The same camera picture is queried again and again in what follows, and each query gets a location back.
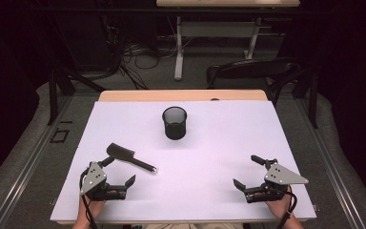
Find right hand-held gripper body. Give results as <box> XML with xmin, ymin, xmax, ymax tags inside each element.
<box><xmin>244</xmin><ymin>157</ymin><xmax>310</xmax><ymax>204</ymax></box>

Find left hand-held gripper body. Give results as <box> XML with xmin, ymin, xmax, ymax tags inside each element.
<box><xmin>80</xmin><ymin>161</ymin><xmax>130</xmax><ymax>202</ymax></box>

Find black mesh pen cup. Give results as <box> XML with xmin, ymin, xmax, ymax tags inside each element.
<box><xmin>161</xmin><ymin>106</ymin><xmax>188</xmax><ymax>141</ymax></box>

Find person's right hand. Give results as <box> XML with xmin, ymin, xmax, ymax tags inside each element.
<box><xmin>254</xmin><ymin>185</ymin><xmax>295</xmax><ymax>221</ymax></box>

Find person's left hand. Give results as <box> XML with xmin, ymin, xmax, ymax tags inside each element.
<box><xmin>76</xmin><ymin>190</ymin><xmax>119</xmax><ymax>223</ymax></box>

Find white table sheet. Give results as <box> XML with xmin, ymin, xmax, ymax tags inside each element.
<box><xmin>50</xmin><ymin>100</ymin><xmax>317</xmax><ymax>222</ymax></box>

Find wooden table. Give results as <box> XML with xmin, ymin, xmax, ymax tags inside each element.
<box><xmin>56</xmin><ymin>89</ymin><xmax>310</xmax><ymax>225</ymax></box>

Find black chair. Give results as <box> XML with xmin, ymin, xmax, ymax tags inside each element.
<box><xmin>205</xmin><ymin>56</ymin><xmax>315</xmax><ymax>109</ymax></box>

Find white-legged wooden desk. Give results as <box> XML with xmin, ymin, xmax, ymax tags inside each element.
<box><xmin>155</xmin><ymin>0</ymin><xmax>301</xmax><ymax>81</ymax></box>

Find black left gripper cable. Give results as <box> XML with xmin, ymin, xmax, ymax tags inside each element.
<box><xmin>78</xmin><ymin>167</ymin><xmax>98</xmax><ymax>229</ymax></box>

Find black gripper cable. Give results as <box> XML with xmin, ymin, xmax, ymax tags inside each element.
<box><xmin>275</xmin><ymin>185</ymin><xmax>299</xmax><ymax>229</ymax></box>
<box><xmin>78</xmin><ymin>167</ymin><xmax>98</xmax><ymax>229</ymax></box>

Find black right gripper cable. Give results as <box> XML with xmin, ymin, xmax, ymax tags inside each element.
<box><xmin>275</xmin><ymin>185</ymin><xmax>299</xmax><ymax>229</ymax></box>

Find black metal frame stand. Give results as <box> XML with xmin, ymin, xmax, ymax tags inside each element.
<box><xmin>46</xmin><ymin>67</ymin><xmax>108</xmax><ymax>127</ymax></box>
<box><xmin>291</xmin><ymin>68</ymin><xmax>319</xmax><ymax>130</ymax></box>

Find tangle of floor cables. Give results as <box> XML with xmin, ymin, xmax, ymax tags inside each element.
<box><xmin>103</xmin><ymin>13</ymin><xmax>180</xmax><ymax>91</ymax></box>

